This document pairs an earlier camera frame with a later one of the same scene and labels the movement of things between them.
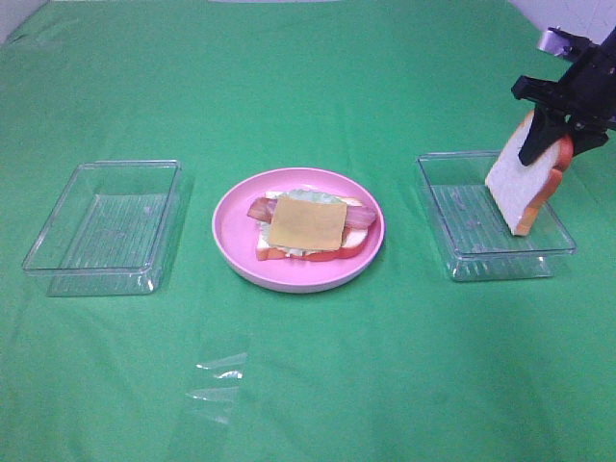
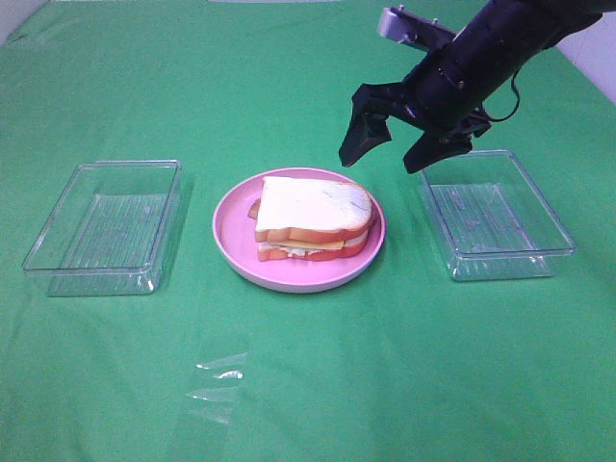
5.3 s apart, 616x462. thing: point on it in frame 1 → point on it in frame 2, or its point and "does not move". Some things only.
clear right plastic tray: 472,230 does not move
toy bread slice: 353,243 does not move
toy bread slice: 519,189 → 310,210
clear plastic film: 214,395 does not move
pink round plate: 235,234 does not move
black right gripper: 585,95 → 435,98
